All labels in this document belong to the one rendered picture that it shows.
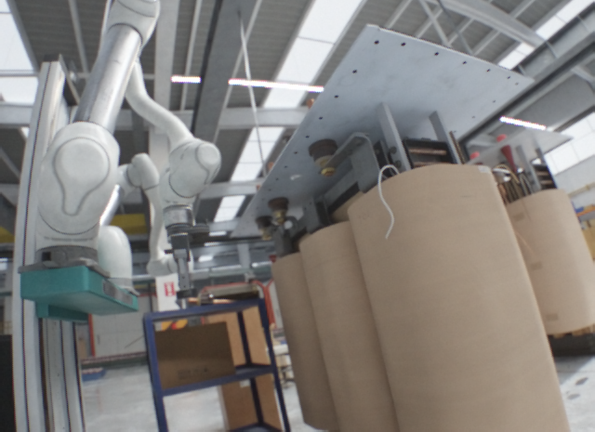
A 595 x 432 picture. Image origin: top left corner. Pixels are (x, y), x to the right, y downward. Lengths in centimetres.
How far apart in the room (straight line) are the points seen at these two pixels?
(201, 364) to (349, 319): 87
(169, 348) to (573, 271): 245
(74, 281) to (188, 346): 104
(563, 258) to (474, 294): 167
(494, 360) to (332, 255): 67
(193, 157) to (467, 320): 79
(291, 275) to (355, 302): 52
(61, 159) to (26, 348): 54
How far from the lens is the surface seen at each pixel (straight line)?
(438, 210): 89
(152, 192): 184
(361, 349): 123
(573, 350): 276
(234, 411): 247
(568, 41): 956
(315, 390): 167
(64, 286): 85
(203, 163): 85
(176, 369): 178
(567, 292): 252
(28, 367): 105
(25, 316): 106
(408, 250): 89
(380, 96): 109
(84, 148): 72
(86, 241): 91
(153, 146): 1344
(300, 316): 163
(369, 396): 127
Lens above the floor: 77
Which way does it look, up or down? 19 degrees up
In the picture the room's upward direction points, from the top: 13 degrees counter-clockwise
